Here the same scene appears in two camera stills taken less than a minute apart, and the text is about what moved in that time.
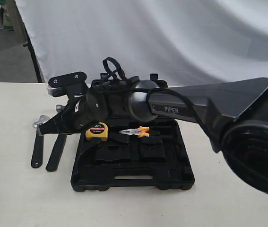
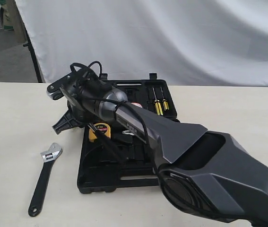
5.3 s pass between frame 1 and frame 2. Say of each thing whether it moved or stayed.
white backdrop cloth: stayed
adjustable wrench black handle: moved
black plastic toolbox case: stayed
